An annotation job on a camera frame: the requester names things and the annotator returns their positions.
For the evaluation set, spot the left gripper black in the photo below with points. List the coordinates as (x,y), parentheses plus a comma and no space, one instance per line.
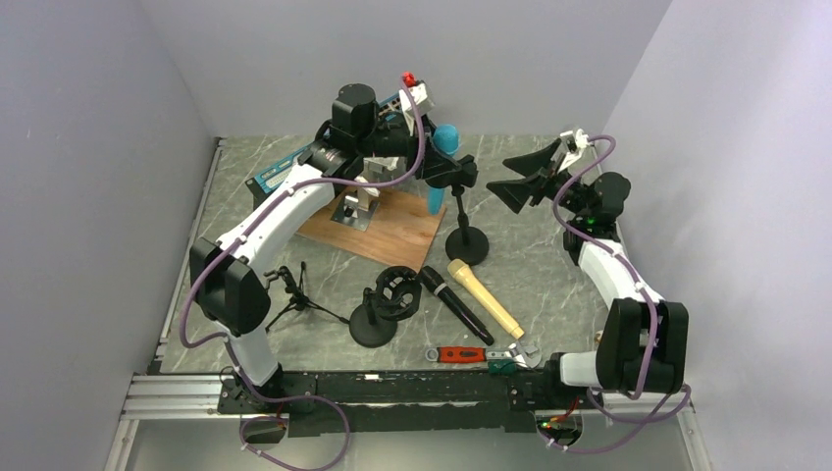
(436,163)

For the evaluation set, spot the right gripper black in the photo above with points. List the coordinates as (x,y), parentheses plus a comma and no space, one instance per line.
(535,162)

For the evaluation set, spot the black clip mic stand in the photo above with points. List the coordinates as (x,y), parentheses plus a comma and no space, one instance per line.
(465,243)

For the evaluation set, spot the beige gold microphone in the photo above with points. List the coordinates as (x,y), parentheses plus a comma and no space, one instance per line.
(464,275)

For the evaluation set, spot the black microphone blue foam head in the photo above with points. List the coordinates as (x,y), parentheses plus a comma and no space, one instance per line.
(437,285)

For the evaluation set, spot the black round base mic stand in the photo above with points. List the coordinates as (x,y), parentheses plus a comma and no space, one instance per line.
(395,297)

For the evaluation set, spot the black tripod shock mount stand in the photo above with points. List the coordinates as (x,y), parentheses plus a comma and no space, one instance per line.
(298,299)

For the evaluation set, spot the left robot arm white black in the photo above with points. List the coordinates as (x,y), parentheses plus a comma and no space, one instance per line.
(227,278)

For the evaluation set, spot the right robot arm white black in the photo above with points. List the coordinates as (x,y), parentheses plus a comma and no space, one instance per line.
(643,344)

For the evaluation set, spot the brown wooden board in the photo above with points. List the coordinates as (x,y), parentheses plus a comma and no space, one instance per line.
(397,230)

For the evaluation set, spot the green small connector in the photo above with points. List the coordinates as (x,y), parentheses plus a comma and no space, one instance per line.
(502,367)

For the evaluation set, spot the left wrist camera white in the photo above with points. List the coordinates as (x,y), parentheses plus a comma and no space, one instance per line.
(417,103)

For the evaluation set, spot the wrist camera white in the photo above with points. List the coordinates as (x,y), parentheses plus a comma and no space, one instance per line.
(417,103)
(572,145)

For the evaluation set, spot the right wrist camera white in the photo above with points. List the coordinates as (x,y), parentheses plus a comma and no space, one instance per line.
(572,145)

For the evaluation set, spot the blue network switch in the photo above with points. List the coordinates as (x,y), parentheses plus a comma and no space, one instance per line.
(266,181)

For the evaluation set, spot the white silver bracket fixture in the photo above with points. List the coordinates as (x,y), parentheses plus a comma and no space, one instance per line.
(358,205)

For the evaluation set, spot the red handled adjustable wrench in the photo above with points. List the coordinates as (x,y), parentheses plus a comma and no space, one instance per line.
(527,357)

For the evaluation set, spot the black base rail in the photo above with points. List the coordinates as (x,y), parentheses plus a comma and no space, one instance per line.
(317,403)

